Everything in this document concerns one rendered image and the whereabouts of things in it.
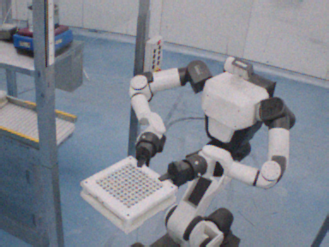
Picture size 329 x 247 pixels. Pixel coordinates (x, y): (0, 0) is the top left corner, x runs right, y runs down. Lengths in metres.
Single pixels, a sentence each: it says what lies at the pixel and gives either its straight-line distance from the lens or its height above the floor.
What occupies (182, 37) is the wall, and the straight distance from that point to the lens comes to 5.51.
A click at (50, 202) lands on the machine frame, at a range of 1.97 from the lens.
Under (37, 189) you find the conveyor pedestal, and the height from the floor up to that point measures 0.54.
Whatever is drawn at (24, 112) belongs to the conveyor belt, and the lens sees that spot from 2.18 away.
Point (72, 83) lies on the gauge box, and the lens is 1.88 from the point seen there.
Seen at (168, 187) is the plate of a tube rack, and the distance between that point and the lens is 1.42.
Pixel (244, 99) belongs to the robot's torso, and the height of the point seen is 1.26.
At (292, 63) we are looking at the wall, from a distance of 5.46.
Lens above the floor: 1.98
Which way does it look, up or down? 37 degrees down
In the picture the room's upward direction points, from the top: 4 degrees clockwise
